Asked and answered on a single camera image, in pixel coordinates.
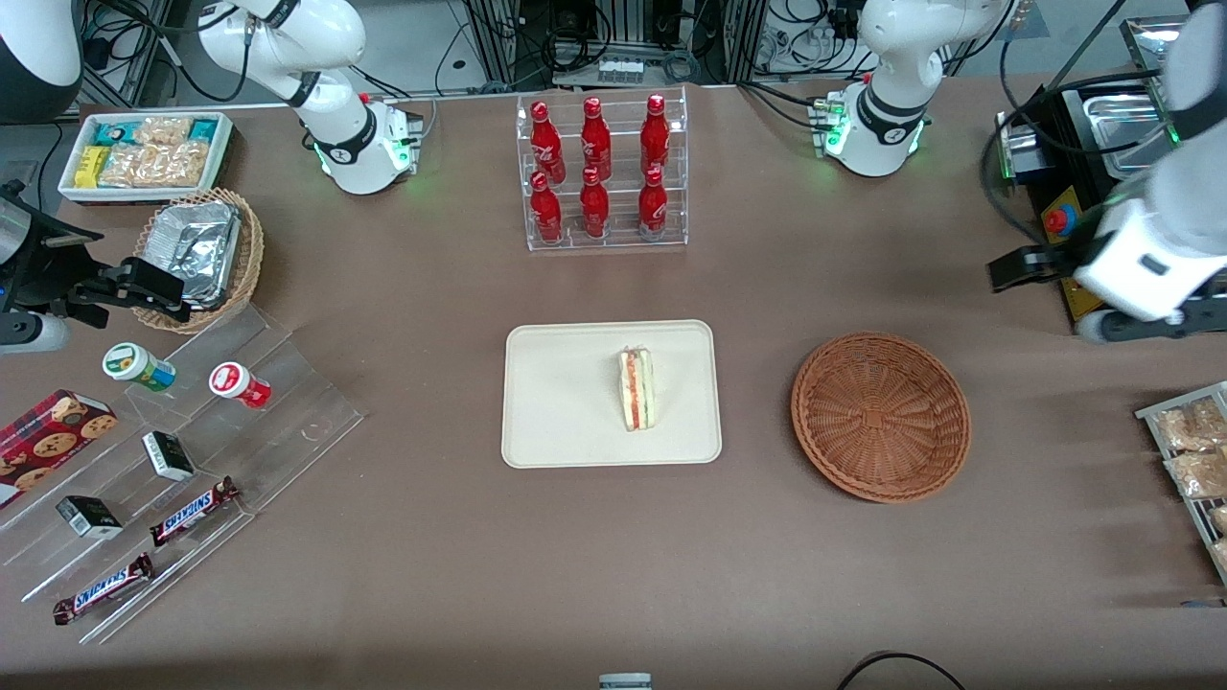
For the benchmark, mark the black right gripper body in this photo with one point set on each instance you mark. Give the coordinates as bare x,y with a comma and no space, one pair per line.
46,269

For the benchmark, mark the plastic-wrapped sandwich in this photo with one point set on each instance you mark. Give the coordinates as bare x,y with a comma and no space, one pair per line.
636,388

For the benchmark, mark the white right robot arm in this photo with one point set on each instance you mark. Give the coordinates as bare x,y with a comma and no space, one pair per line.
355,144

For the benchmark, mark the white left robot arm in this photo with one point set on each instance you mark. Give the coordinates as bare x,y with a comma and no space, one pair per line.
877,144

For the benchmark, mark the small tan wicker basket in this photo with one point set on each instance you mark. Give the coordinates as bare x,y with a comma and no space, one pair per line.
251,259

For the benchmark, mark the round brown wicker basket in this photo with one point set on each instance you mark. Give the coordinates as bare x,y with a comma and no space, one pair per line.
844,450

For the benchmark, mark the cream rectangular tray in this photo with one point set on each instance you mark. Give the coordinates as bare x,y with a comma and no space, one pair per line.
556,402

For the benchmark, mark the red round knob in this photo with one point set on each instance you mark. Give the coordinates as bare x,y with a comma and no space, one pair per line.
1056,221

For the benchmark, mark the silver foil container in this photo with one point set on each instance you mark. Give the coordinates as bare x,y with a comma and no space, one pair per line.
192,249

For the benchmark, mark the green-lidded cup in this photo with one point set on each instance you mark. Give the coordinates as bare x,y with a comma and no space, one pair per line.
134,366

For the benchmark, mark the yellow snack pack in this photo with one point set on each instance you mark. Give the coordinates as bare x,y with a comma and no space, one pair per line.
92,167

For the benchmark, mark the clear bag of crackers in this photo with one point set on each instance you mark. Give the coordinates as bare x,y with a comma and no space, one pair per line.
163,130
153,165

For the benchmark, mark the black food warmer appliance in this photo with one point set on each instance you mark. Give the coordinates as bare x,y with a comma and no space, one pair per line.
1064,139

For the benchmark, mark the red-lidded cup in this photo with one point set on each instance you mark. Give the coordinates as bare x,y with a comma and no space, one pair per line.
238,384

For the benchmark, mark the steel food pan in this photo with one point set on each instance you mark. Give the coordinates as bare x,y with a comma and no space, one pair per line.
1122,125
1145,38

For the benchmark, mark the white snack bin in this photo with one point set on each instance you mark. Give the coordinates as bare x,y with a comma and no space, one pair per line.
222,153

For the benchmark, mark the teal snack pack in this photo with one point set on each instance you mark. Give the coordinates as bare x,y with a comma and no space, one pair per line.
115,132
204,131

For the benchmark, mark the red cookie box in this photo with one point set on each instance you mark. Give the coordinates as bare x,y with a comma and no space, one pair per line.
48,441

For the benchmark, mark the grey metal snack rack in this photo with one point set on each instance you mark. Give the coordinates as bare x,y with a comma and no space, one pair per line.
1146,415

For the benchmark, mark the small black box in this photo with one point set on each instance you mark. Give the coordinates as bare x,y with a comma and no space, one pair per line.
88,517
169,456

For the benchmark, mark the clear acrylic stepped display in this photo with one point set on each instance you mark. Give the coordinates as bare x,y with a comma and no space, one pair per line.
297,402

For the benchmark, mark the clear bag of snacks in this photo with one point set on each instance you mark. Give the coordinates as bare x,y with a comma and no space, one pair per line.
1219,519
1198,474
1221,554
1189,426

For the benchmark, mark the snickers chocolate bar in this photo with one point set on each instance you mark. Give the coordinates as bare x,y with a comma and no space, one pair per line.
192,513
101,589

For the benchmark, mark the red cola bottle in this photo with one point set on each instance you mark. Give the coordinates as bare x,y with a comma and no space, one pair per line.
653,206
546,211
655,139
546,144
594,206
595,142

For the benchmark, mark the clear acrylic bottle rack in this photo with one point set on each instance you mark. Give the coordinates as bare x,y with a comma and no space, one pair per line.
618,241

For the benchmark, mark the white power strip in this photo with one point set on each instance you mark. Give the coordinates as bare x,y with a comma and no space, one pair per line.
620,70

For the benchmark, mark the grey object at table edge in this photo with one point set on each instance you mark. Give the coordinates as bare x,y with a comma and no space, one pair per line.
625,682

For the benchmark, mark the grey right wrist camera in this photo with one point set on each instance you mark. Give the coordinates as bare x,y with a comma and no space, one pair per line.
34,333

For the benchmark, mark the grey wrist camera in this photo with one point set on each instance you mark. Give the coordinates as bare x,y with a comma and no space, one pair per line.
1141,326
34,333

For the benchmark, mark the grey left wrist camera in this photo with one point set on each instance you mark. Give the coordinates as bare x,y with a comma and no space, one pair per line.
1141,326

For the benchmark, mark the aluminium frame rack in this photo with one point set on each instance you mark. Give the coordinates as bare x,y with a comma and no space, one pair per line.
738,38

